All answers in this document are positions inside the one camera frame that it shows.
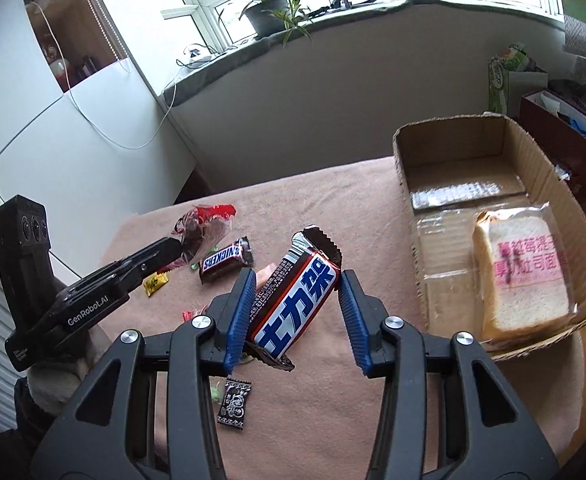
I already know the cardboard box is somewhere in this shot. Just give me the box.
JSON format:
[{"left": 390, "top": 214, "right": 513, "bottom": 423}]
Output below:
[{"left": 392, "top": 112, "right": 586, "bottom": 363}]

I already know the large chocolate bar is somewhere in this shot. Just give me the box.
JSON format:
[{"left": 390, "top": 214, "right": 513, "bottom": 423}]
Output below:
[{"left": 243, "top": 225, "right": 344, "bottom": 373}]

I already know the person's left forearm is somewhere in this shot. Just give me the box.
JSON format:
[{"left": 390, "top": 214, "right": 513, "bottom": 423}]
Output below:
[{"left": 15, "top": 327, "right": 98, "bottom": 441}]

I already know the white cabinet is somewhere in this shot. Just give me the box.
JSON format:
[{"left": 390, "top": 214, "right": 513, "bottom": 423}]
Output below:
[{"left": 0, "top": 0, "right": 199, "bottom": 241}]

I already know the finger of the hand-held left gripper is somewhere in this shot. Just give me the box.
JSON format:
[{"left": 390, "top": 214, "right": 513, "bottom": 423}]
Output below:
[{"left": 75, "top": 237, "right": 185, "bottom": 297}]

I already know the pink blanket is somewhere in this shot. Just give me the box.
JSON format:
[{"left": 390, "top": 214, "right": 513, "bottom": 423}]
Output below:
[{"left": 90, "top": 155, "right": 586, "bottom": 480}]

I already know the yellow candy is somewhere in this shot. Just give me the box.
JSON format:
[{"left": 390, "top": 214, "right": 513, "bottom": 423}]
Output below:
[{"left": 143, "top": 271, "right": 170, "bottom": 297}]

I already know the green carton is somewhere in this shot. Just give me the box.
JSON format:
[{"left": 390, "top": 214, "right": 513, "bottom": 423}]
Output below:
[{"left": 488, "top": 44, "right": 549, "bottom": 116}]

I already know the red brown candy bag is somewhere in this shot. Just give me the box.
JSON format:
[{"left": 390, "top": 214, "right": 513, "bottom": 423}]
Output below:
[{"left": 172, "top": 203, "right": 237, "bottom": 266}]

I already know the black wrapped candy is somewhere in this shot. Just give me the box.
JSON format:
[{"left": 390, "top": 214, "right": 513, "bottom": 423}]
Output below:
[{"left": 216, "top": 376, "right": 253, "bottom": 432}]

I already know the small chocolate bar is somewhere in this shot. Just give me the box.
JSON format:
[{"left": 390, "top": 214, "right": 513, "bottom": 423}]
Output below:
[{"left": 198, "top": 236, "right": 256, "bottom": 286}]

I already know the white cable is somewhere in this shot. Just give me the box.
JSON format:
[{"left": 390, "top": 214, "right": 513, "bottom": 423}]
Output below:
[{"left": 23, "top": 0, "right": 179, "bottom": 151}]

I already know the black ring stand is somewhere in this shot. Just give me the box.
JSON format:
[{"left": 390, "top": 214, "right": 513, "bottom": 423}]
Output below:
[{"left": 313, "top": 0, "right": 381, "bottom": 18}]

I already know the packed sliced bread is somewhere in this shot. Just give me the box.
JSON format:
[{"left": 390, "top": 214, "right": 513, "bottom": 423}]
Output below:
[{"left": 470, "top": 201, "right": 581, "bottom": 346}]

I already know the white window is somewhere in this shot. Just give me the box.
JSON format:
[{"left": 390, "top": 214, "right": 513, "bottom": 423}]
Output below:
[{"left": 163, "top": 0, "right": 564, "bottom": 46}]

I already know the potted plant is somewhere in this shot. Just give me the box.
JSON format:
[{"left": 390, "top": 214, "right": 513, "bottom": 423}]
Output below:
[{"left": 205, "top": 0, "right": 319, "bottom": 46}]

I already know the white power adapter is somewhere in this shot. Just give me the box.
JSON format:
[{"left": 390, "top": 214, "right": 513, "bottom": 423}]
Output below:
[{"left": 175, "top": 45, "right": 224, "bottom": 68}]

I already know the pink candy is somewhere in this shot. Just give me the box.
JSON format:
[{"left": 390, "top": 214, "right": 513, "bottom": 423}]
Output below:
[{"left": 255, "top": 261, "right": 278, "bottom": 291}]

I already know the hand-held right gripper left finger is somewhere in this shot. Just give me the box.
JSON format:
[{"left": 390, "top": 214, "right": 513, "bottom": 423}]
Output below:
[{"left": 32, "top": 267, "right": 258, "bottom": 480}]

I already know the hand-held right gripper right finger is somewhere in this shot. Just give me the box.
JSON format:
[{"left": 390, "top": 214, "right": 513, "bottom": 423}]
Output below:
[{"left": 338, "top": 269, "right": 560, "bottom": 480}]

